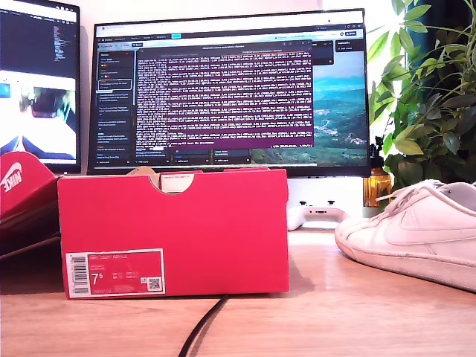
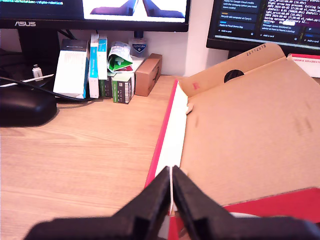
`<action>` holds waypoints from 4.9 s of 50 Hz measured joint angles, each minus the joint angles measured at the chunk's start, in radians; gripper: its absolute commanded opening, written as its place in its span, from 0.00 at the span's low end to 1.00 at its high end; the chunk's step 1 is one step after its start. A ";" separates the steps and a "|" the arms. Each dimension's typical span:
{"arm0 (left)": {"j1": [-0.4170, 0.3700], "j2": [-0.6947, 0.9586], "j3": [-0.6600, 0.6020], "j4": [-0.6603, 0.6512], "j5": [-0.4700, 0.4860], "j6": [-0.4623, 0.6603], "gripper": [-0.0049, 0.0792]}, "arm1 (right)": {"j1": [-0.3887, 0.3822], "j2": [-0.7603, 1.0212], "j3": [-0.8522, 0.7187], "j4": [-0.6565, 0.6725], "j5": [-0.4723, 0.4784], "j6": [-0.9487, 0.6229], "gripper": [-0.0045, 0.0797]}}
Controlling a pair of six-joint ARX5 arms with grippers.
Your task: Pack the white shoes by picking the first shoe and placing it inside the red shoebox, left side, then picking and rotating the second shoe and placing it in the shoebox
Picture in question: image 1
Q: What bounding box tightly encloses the white leather sneaker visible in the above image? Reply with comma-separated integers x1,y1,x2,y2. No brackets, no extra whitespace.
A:
334,178,476,293

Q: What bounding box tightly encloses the white game controller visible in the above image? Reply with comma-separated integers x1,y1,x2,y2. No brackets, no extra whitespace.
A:
286,200,353,231

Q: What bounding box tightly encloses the large black computer monitor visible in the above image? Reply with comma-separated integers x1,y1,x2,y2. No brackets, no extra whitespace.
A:
87,7,373,179

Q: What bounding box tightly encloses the black monitor with code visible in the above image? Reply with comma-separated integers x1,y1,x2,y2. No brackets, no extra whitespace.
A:
0,0,82,175

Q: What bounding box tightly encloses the green leafy houseplant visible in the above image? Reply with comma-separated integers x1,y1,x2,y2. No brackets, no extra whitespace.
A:
366,0,476,194

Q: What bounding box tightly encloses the red shoebox lid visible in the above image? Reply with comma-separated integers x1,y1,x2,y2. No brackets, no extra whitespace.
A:
0,150,62,258

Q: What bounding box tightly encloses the black table cable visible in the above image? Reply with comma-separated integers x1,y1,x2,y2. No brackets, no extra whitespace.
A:
177,293,230,357

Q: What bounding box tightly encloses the red Nike shoebox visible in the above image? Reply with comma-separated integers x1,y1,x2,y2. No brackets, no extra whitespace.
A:
57,167,291,300

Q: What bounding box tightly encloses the amber pump bottle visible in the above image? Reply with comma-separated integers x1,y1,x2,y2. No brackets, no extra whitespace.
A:
363,136,393,208

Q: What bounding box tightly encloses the pale green ceramic pot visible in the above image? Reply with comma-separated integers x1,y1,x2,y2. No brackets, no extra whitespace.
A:
362,205,387,219

